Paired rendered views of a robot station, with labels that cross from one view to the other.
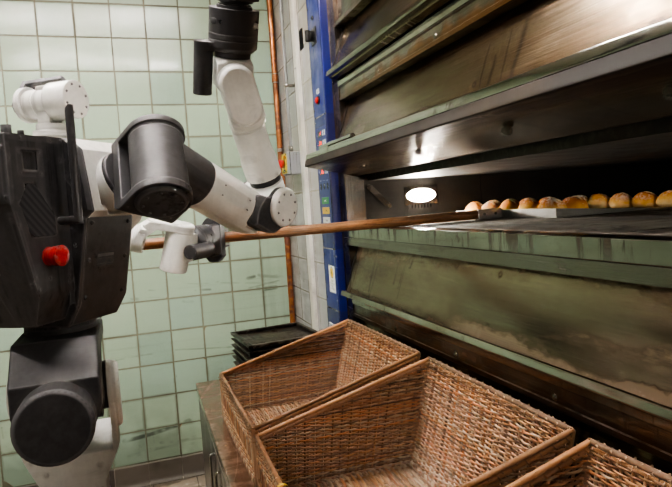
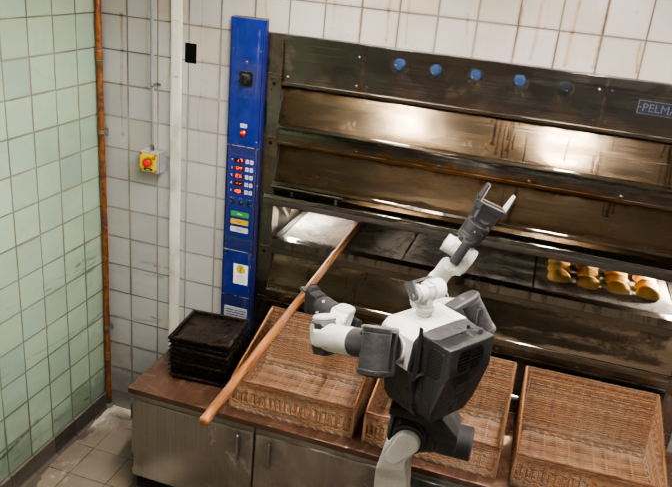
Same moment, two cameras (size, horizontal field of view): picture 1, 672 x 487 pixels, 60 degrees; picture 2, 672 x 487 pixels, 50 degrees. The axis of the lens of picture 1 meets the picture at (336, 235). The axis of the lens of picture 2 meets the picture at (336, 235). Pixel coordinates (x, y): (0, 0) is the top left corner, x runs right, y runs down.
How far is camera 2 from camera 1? 2.64 m
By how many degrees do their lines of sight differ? 58
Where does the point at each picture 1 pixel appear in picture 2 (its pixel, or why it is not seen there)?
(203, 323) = (46, 324)
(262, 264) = (85, 249)
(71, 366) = (456, 417)
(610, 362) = (537, 338)
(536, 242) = (502, 289)
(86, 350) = not seen: hidden behind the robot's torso
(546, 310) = (498, 315)
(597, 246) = (539, 297)
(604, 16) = (566, 219)
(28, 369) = (452, 426)
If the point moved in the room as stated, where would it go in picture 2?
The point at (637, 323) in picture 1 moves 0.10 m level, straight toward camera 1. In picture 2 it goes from (549, 323) to (565, 334)
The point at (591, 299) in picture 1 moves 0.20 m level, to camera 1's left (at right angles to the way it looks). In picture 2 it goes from (525, 312) to (506, 329)
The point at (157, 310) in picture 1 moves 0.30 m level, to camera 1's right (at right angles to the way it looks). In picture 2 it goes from (13, 327) to (73, 304)
